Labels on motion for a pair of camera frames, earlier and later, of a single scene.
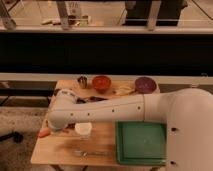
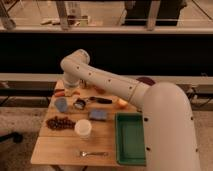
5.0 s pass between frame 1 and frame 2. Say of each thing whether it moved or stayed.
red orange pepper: moved
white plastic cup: stayed
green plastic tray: stayed
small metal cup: stayed
